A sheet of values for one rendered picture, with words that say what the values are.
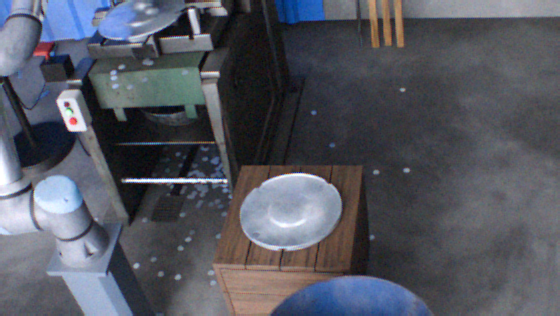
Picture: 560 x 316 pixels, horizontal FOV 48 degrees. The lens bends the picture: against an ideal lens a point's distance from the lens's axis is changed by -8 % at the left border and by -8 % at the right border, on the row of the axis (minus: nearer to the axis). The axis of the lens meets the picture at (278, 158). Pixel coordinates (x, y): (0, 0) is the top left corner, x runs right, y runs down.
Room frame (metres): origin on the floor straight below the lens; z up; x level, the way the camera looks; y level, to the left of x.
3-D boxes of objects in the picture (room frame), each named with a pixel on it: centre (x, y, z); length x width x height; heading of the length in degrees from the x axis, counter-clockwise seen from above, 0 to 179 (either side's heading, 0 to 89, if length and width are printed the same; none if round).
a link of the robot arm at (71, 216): (1.28, 0.59, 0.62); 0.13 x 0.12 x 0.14; 84
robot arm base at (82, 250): (1.28, 0.58, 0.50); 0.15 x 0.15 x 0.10
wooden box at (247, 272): (1.36, 0.00, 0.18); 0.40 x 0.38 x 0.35; 163
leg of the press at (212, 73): (2.10, 0.00, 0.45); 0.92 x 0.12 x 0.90; 163
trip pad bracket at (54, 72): (1.92, 0.67, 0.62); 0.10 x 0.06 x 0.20; 73
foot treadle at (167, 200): (1.92, 0.34, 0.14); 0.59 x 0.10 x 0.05; 163
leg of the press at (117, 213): (2.26, 0.51, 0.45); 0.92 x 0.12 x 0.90; 163
